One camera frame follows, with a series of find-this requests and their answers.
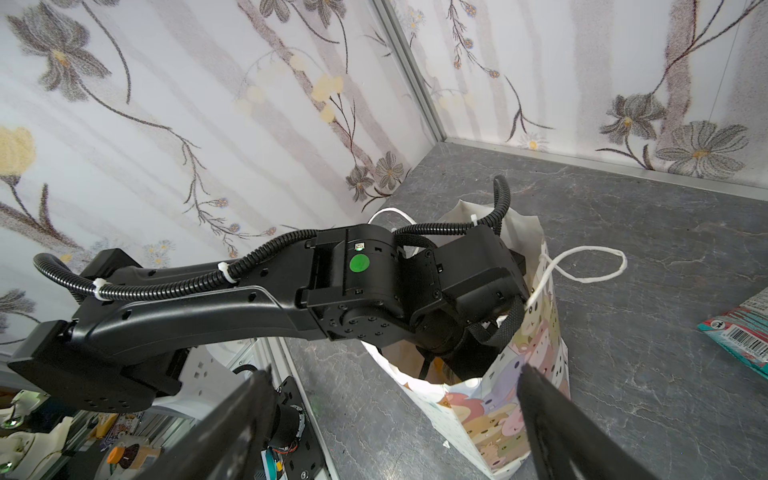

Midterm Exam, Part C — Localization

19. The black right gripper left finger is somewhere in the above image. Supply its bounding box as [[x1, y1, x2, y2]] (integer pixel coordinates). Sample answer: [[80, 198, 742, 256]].
[[138, 369, 278, 480]]

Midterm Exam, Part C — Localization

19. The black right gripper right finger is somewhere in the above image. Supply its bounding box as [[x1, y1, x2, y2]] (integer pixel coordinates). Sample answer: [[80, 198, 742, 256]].
[[517, 364, 654, 480]]

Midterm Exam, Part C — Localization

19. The white cartoon paper gift bag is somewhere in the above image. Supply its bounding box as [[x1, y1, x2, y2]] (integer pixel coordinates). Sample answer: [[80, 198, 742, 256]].
[[365, 210, 570, 479]]

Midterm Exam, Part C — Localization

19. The teal snack packet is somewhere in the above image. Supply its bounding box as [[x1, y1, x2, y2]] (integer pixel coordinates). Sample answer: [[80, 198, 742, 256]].
[[698, 289, 768, 378]]

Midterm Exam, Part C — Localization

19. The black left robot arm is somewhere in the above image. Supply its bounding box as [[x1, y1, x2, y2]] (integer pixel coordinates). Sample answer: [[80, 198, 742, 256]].
[[8, 224, 530, 413]]

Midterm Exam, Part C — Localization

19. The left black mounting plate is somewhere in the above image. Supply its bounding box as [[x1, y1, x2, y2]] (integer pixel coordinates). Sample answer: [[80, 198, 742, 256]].
[[261, 376, 331, 480]]

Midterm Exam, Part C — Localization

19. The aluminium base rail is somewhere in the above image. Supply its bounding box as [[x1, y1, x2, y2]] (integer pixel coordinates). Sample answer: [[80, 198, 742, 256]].
[[254, 338, 339, 480]]

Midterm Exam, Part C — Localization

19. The black left corrugated cable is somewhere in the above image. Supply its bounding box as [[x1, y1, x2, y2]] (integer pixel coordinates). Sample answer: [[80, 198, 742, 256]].
[[32, 175, 512, 302]]

